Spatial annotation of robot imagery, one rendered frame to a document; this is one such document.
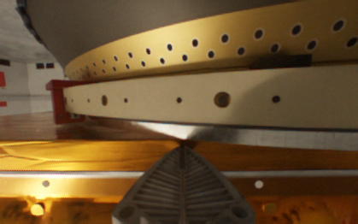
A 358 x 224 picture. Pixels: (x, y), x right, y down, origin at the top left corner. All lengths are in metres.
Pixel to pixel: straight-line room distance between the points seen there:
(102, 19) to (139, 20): 0.06
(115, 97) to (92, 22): 0.12
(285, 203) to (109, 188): 0.25
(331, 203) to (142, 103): 0.29
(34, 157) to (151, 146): 0.17
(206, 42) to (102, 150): 0.20
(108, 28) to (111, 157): 0.18
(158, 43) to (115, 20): 0.07
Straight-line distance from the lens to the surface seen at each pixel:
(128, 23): 0.22
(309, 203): 0.29
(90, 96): 0.24
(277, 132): 0.19
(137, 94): 0.16
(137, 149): 0.20
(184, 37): 0.18
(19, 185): 0.33
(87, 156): 0.24
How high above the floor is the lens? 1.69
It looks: 6 degrees up
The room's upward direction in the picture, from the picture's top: 179 degrees clockwise
